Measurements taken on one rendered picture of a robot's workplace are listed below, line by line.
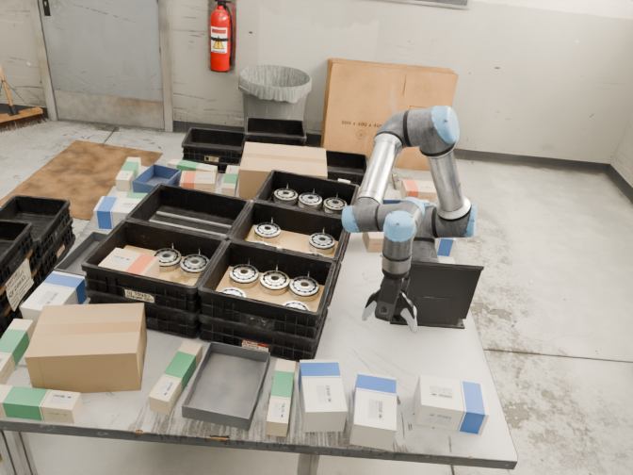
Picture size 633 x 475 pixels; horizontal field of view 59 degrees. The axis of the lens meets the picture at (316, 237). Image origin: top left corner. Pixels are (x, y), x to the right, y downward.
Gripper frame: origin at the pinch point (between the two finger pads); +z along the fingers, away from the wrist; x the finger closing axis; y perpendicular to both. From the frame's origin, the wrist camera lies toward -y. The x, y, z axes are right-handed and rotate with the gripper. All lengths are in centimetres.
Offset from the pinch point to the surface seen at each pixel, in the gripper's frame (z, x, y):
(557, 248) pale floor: 118, -72, 246
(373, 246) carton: 29, 23, 79
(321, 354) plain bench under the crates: 30.0, 23.7, 12.1
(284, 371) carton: 22.7, 29.8, -5.3
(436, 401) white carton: 24.1, -16.4, 0.2
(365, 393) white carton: 22.0, 3.8, -5.8
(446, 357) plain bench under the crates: 34.3, -16.1, 29.1
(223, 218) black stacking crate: 13, 82, 56
